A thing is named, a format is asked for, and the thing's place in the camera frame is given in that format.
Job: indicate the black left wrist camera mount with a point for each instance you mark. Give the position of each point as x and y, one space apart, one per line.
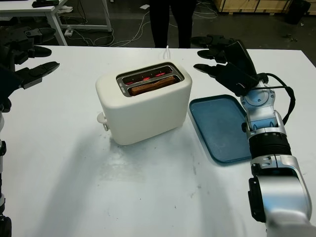
7 81

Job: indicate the wooden crate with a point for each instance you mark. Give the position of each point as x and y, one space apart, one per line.
247 5

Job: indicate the white background table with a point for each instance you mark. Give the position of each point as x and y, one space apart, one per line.
24 10

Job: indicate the black device on table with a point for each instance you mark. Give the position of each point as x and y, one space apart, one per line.
44 3

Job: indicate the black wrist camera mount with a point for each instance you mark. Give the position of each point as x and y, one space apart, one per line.
7 81
243 79

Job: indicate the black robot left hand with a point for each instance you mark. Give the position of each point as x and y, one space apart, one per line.
17 47

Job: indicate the brown toast slice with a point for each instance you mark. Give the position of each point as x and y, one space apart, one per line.
153 86

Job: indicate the standing person black trousers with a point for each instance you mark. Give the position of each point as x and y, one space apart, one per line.
159 24

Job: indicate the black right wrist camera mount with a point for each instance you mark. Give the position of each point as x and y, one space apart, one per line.
243 79

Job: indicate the white power strip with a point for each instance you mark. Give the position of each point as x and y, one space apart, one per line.
69 32

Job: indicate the white two-slot toaster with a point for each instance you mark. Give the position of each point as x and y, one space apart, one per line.
143 116

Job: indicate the white cloth bundle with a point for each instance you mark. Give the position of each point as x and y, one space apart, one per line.
66 9

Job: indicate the blue plastic tray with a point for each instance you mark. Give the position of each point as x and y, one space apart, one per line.
217 128

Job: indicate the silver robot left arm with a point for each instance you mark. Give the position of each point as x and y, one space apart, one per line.
1 121

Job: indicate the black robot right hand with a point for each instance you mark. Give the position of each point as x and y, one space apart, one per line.
240 56

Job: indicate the black bag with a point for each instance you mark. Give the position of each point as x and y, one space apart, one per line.
298 12

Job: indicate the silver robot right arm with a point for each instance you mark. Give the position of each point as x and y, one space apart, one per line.
279 187

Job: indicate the white toaster lever knob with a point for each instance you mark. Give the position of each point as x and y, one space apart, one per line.
101 118

